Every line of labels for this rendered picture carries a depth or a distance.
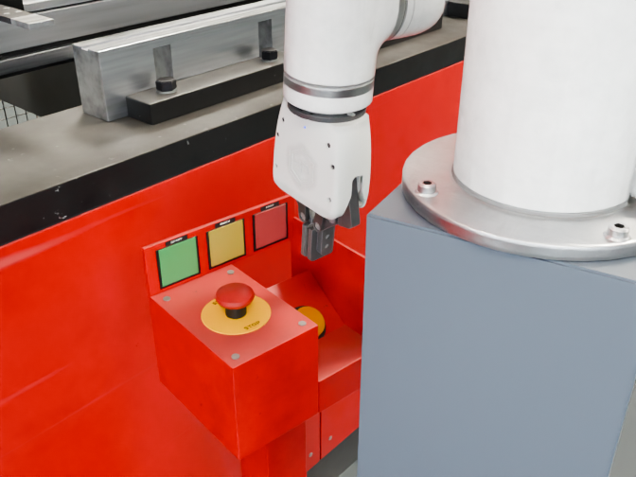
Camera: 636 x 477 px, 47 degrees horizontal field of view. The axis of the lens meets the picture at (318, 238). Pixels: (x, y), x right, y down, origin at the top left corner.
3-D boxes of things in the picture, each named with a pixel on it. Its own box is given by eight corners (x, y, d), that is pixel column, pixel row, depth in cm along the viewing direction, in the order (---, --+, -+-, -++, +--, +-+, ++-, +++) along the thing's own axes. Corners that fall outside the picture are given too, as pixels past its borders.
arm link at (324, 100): (262, 63, 68) (261, 94, 69) (324, 96, 62) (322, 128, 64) (330, 48, 72) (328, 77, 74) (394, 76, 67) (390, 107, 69)
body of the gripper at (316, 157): (262, 82, 69) (261, 185, 76) (333, 120, 63) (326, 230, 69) (323, 68, 74) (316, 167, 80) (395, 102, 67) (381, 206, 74)
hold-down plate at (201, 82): (151, 126, 96) (150, 104, 95) (127, 116, 99) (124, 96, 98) (304, 75, 116) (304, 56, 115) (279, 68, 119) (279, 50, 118)
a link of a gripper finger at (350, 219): (336, 145, 69) (306, 163, 74) (367, 221, 69) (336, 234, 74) (345, 142, 70) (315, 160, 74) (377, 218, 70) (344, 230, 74)
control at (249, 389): (238, 461, 74) (228, 315, 65) (159, 381, 85) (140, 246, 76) (379, 377, 85) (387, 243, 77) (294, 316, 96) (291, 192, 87)
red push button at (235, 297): (231, 334, 74) (229, 305, 72) (209, 317, 76) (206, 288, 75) (263, 319, 76) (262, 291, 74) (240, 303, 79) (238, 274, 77)
